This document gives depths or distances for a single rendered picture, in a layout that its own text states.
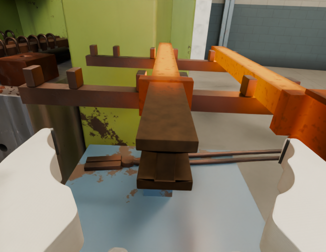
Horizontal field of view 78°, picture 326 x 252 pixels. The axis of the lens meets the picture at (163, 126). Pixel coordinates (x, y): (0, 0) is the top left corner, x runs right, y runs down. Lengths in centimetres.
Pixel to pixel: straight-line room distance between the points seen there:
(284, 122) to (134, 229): 30
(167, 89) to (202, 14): 558
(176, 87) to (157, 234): 28
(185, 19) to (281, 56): 587
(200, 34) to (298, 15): 254
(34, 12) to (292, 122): 109
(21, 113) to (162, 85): 46
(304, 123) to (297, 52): 672
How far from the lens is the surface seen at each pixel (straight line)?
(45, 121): 62
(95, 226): 41
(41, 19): 114
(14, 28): 117
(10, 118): 61
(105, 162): 51
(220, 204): 45
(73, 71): 24
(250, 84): 24
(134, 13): 61
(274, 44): 668
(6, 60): 63
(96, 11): 64
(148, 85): 16
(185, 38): 103
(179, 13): 103
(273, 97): 21
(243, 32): 646
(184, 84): 17
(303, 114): 19
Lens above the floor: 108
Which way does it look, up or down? 28 degrees down
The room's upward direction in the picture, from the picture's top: 3 degrees clockwise
